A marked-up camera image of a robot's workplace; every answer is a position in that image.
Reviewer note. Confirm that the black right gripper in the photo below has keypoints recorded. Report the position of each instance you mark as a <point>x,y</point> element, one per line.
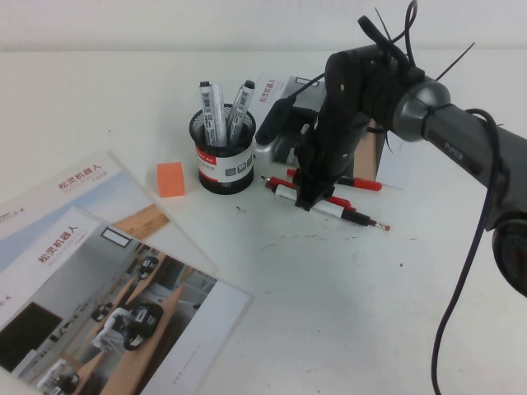
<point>329,148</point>

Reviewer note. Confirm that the white marker with black cap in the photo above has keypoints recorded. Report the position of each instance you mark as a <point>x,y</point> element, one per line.
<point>331,210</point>

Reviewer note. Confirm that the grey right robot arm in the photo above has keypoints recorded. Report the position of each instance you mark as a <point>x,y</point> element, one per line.
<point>461,140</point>

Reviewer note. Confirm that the red gel pen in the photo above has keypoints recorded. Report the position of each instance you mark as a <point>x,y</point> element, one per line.
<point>282,183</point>

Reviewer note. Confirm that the black mesh pen holder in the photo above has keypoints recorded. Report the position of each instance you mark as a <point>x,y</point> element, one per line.
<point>224,168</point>

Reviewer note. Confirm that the red marker with black middle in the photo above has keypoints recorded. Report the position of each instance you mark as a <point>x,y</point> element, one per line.
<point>362,184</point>

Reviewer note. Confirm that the red pencil with eraser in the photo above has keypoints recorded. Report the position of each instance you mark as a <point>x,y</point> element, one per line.
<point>383,226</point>

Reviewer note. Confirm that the white marker with barcode label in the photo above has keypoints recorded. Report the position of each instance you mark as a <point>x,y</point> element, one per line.
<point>211,115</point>
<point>239,109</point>

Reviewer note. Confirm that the office photo brochure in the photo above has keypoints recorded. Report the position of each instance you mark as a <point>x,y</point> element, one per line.
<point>267,88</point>
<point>74,271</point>

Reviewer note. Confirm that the orange rectangular block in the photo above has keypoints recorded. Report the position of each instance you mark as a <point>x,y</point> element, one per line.
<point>171,181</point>

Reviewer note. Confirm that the blue and white brochure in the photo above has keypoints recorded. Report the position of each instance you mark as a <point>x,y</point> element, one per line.
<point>103,189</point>

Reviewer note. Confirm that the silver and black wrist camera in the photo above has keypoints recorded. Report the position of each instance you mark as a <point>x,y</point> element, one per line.
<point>273,121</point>

